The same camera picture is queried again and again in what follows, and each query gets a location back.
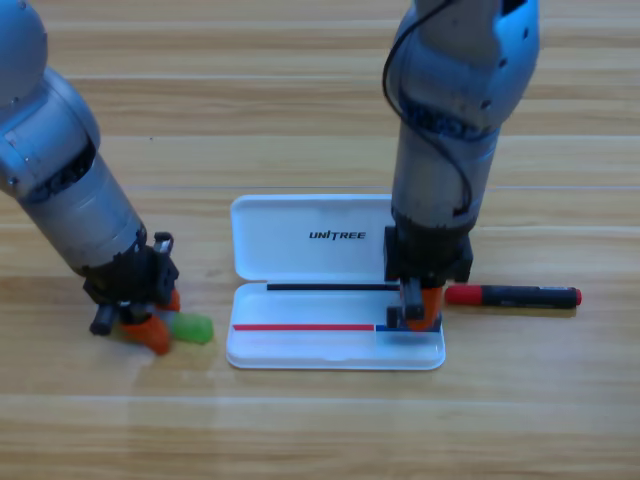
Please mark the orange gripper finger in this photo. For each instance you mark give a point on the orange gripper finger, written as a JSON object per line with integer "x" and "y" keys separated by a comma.
{"x": 150, "y": 334}
{"x": 173, "y": 301}
{"x": 433, "y": 305}

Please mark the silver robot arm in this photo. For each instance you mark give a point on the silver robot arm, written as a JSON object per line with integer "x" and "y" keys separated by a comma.
{"x": 450, "y": 100}
{"x": 60, "y": 165}

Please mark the white Unitree pencil case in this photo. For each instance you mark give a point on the white Unitree pencil case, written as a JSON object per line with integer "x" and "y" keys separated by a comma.
{"x": 310, "y": 310}

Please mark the black marker with red cap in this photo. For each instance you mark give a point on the black marker with red cap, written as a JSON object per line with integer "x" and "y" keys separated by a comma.
{"x": 515, "y": 296}

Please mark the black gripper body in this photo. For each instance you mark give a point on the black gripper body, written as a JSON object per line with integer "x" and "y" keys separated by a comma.
{"x": 430, "y": 255}
{"x": 132, "y": 277}

